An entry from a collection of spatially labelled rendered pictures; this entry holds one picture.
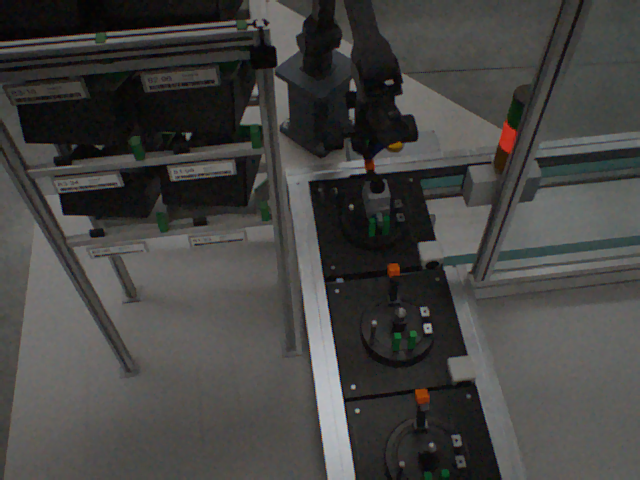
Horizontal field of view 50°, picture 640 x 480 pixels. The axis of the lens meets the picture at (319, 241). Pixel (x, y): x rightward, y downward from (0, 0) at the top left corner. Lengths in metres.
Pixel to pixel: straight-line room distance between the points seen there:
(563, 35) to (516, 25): 2.60
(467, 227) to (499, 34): 2.05
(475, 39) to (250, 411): 2.44
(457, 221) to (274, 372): 0.51
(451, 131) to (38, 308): 1.05
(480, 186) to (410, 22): 2.34
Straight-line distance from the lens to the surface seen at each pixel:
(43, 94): 0.85
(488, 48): 3.41
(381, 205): 1.37
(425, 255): 1.39
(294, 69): 1.63
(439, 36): 3.43
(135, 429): 1.41
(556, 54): 0.99
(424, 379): 1.29
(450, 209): 1.56
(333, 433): 1.26
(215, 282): 1.52
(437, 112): 1.84
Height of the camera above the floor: 2.15
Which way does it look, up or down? 56 degrees down
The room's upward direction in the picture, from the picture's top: 1 degrees counter-clockwise
